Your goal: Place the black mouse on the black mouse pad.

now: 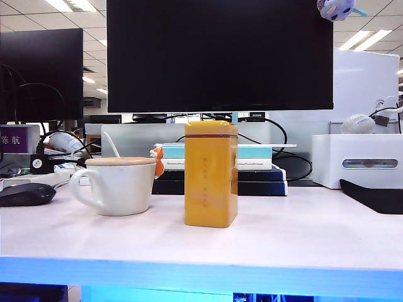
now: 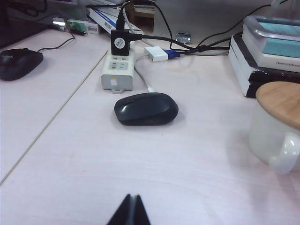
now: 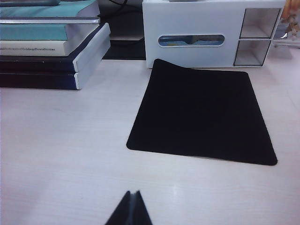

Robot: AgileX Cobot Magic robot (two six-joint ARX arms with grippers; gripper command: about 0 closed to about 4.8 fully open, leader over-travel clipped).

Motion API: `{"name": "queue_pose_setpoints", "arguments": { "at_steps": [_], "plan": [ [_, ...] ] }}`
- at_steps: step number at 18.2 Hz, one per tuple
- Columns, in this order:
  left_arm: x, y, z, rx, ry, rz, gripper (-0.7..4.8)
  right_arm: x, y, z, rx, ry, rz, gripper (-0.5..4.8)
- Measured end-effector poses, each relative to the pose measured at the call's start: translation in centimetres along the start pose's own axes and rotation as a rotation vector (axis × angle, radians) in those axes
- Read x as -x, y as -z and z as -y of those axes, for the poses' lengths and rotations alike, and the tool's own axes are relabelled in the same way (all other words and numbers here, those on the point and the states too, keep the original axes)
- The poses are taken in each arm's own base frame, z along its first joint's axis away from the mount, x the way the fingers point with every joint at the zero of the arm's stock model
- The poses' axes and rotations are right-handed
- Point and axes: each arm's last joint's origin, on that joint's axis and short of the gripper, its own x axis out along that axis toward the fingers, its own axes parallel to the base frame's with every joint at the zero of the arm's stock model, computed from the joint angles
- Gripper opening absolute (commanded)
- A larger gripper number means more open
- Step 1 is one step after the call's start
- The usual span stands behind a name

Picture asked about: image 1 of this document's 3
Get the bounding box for black computer mouse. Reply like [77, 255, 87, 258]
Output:
[0, 182, 58, 208]

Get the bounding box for black mouse pad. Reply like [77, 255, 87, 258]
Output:
[339, 178, 403, 215]

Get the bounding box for yellow tin box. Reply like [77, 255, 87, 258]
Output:
[184, 120, 239, 228]

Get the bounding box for orange fox figurine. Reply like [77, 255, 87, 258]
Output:
[148, 146, 166, 180]

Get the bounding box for teal book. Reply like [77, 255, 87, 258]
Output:
[162, 146, 273, 159]

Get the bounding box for white book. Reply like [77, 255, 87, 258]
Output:
[162, 157, 273, 171]

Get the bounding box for thin navy book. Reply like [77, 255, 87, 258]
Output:
[156, 165, 287, 182]

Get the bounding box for frosted glass panel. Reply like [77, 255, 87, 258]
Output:
[100, 121, 273, 158]

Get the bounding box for wooden mug lid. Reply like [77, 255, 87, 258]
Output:
[84, 156, 157, 167]

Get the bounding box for white ceramic mug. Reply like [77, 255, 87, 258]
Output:
[69, 162, 157, 217]

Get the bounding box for white spoon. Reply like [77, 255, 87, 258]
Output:
[103, 131, 122, 159]

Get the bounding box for large black monitor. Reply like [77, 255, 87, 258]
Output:
[106, 0, 334, 113]

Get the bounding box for white box with slot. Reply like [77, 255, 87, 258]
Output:
[311, 133, 403, 190]

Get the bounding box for white tube bottle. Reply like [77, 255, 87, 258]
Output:
[48, 131, 84, 153]

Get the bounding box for black cube charger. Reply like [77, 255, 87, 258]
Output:
[30, 153, 55, 175]

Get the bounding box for white power strip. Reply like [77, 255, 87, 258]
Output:
[0, 169, 72, 191]

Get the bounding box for white crumpled ball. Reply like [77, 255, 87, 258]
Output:
[342, 115, 377, 135]

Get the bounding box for white partition board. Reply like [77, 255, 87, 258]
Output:
[332, 48, 401, 135]

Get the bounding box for purple name sign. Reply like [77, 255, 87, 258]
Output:
[0, 125, 41, 154]

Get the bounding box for small black monitor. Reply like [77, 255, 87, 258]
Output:
[0, 28, 84, 124]

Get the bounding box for purple plush toy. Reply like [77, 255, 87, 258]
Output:
[316, 0, 368, 22]

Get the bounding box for ceiling light panel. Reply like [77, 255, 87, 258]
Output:
[43, 0, 97, 13]
[338, 30, 393, 51]

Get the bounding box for black cable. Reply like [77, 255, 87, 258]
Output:
[237, 116, 289, 146]
[272, 151, 314, 182]
[0, 62, 67, 125]

